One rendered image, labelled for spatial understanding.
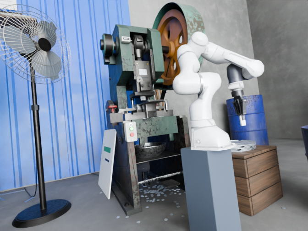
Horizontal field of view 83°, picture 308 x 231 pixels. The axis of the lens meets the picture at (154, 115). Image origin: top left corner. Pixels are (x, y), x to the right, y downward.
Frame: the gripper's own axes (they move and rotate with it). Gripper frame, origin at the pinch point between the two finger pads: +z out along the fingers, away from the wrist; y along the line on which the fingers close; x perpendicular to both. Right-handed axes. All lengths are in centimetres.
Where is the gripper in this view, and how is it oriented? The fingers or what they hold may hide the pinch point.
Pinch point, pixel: (242, 120)
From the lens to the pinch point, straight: 130.7
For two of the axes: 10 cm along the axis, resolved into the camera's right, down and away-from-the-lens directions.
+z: 1.8, 9.8, -0.1
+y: -1.2, 0.3, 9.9
